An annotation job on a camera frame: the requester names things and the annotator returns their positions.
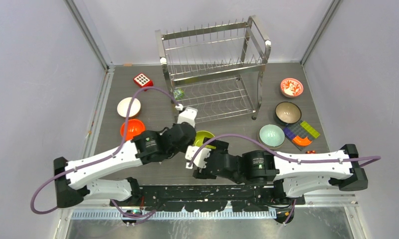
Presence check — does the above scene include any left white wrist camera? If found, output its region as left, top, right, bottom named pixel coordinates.
left=175, top=104, right=198, bottom=127

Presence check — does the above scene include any grey building block plate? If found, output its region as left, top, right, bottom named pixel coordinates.
left=283, top=120, right=316, bottom=151

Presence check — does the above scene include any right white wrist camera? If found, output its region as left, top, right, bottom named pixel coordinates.
left=185, top=146, right=211, bottom=169

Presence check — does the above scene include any steel two-tier dish rack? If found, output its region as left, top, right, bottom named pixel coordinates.
left=155, top=15, right=272, bottom=123

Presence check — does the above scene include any purple brick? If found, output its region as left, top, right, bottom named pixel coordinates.
left=283, top=127, right=297, bottom=140

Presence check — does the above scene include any red white grid block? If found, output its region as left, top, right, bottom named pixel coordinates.
left=133, top=73, right=154, bottom=88

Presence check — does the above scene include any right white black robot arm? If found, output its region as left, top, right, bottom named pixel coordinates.
left=185, top=144, right=369, bottom=204

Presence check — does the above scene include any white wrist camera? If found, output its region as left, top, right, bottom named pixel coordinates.
left=185, top=146, right=211, bottom=169
left=175, top=104, right=198, bottom=127

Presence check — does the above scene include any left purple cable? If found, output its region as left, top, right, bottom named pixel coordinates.
left=30, top=86, right=184, bottom=225

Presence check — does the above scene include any orange bowl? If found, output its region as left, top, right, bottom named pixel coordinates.
left=125, top=119, right=146, bottom=141
left=120, top=131, right=134, bottom=141

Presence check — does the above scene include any dark blue bowl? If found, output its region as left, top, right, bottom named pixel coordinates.
left=274, top=102, right=302, bottom=125

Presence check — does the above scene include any pale green bowl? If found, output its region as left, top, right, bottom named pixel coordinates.
left=258, top=124, right=285, bottom=145
left=258, top=138, right=284, bottom=149

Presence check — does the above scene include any orange curved toy piece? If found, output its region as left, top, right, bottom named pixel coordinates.
left=292, top=135, right=312, bottom=147

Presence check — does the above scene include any yellow bowl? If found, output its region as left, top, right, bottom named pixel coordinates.
left=193, top=130, right=215, bottom=147

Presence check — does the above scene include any small green patterned object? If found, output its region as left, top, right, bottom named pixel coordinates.
left=173, top=89, right=185, bottom=102

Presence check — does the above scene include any lime green brick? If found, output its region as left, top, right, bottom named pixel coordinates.
left=300, top=121, right=320, bottom=138

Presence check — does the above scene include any white bowl brown outside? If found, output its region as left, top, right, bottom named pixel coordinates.
left=116, top=97, right=142, bottom=119

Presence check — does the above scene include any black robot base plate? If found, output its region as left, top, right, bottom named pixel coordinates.
left=117, top=185, right=294, bottom=212

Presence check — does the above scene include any red white patterned bowl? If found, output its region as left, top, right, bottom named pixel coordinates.
left=280, top=78, right=304, bottom=98

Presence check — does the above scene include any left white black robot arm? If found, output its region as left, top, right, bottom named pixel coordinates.
left=53, top=122, right=196, bottom=208

